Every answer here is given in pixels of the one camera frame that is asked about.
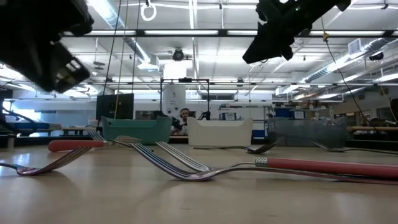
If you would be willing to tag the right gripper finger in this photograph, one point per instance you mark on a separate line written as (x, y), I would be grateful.
(286, 51)
(261, 49)

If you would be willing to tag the dark metal fork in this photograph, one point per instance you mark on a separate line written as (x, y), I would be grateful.
(255, 150)
(332, 149)
(96, 136)

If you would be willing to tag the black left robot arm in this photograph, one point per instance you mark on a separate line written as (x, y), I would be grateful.
(37, 15)

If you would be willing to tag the curved black tube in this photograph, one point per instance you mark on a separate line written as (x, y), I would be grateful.
(18, 115)

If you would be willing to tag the blue storage crates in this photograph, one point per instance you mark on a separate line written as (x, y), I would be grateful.
(281, 112)

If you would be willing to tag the grey plastic bin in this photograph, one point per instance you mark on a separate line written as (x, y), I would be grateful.
(308, 132)

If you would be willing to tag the wooden workbench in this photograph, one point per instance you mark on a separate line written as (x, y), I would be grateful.
(77, 128)
(373, 127)

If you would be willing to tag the black monitor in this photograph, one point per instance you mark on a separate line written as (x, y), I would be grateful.
(107, 107)

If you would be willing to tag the white plastic bin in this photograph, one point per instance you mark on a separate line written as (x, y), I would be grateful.
(217, 133)

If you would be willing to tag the white cabinet with round ports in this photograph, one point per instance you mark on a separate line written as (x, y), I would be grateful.
(174, 96)

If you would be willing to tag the thin black crossbar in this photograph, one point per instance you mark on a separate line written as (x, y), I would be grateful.
(140, 83)

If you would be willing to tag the black overhead crossbar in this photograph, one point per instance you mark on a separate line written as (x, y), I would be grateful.
(140, 32)

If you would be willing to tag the teal plastic bin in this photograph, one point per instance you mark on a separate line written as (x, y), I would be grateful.
(136, 130)

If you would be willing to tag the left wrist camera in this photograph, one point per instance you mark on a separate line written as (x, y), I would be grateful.
(71, 74)

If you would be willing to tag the black stand frame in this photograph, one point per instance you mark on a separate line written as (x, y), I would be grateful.
(185, 80)

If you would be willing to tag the black ceiling camera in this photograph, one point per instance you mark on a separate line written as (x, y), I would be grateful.
(178, 55)
(376, 56)

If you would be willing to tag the silver ventilation duct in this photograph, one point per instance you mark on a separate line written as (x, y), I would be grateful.
(373, 46)
(133, 43)

